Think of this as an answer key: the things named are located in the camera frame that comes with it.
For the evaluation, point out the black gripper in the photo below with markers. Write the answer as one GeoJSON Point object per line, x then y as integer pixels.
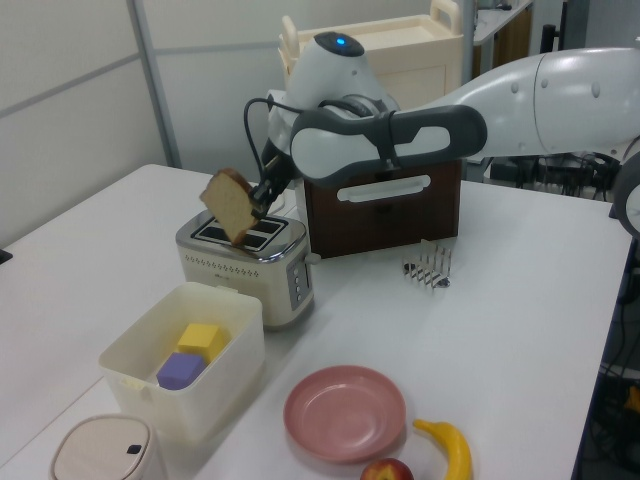
{"type": "Point", "coordinates": [279, 170]}

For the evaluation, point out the brown toast slice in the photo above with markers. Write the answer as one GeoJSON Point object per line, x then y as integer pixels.
{"type": "Point", "coordinates": [230, 210]}

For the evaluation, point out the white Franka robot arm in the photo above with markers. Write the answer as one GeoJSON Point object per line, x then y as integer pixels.
{"type": "Point", "coordinates": [550, 100]}

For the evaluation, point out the chrome and cream toaster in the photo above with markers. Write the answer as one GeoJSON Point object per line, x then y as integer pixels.
{"type": "Point", "coordinates": [235, 280]}

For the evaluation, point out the brown bread box white lid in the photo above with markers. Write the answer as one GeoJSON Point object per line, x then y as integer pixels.
{"type": "Point", "coordinates": [380, 225]}

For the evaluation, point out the yellow cube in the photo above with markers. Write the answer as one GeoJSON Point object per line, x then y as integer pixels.
{"type": "Point", "coordinates": [197, 336]}

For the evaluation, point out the cream plastic storage box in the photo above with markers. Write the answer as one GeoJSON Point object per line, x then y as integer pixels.
{"type": "Point", "coordinates": [215, 360]}

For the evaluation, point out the metal toast rack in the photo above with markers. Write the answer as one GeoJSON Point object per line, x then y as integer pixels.
{"type": "Point", "coordinates": [429, 267]}

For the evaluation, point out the purple cube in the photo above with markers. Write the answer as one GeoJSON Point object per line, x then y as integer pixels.
{"type": "Point", "coordinates": [177, 372]}

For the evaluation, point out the cream utility cart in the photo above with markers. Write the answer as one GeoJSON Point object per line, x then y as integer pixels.
{"type": "Point", "coordinates": [400, 55]}

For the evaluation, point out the pink plate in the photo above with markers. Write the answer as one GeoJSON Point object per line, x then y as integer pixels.
{"type": "Point", "coordinates": [345, 415]}

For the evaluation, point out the red apple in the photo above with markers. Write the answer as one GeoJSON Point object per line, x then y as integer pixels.
{"type": "Point", "coordinates": [387, 471]}

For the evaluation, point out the cream desktop trash bin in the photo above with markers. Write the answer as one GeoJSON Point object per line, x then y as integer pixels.
{"type": "Point", "coordinates": [100, 450]}

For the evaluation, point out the yellow banana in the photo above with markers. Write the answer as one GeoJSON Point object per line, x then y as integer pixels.
{"type": "Point", "coordinates": [457, 450]}

